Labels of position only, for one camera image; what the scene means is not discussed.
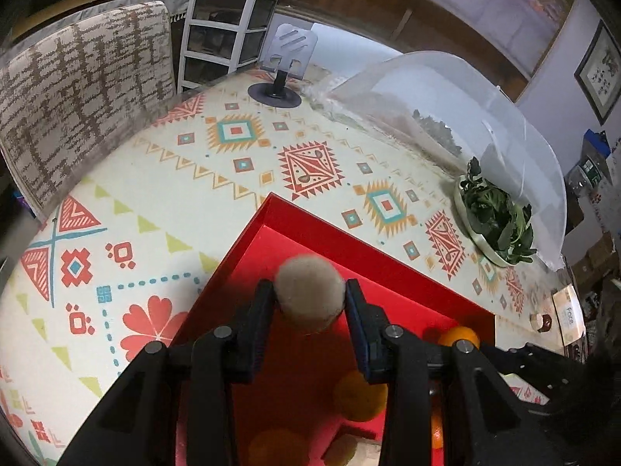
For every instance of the tissue pack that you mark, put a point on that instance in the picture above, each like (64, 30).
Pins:
(570, 315)

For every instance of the white mesh food cover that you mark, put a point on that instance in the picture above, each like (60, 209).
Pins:
(436, 87)

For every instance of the orange mandarin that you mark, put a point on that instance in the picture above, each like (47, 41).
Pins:
(461, 336)
(436, 432)
(276, 446)
(359, 395)

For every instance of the green spinach leaves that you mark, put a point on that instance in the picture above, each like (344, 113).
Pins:
(490, 208)

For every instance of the white drawer unit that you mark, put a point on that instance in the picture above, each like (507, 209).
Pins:
(223, 24)

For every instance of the patterned fabric chair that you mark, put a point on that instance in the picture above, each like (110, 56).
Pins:
(82, 92)

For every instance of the cream plate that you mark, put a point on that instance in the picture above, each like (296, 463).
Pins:
(478, 242)

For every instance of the beige sugarcane piece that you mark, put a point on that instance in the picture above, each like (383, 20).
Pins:
(535, 321)
(344, 449)
(310, 296)

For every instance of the framed picture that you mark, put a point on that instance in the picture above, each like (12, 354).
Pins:
(601, 73)

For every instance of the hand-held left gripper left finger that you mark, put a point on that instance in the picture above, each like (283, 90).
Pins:
(262, 310)

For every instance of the black phone stand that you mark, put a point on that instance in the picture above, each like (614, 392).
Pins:
(284, 58)

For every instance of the red box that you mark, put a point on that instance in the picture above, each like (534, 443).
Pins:
(310, 247)

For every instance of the large red date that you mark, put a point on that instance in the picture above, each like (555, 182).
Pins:
(547, 323)

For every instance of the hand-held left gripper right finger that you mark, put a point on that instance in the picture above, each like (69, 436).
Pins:
(356, 320)

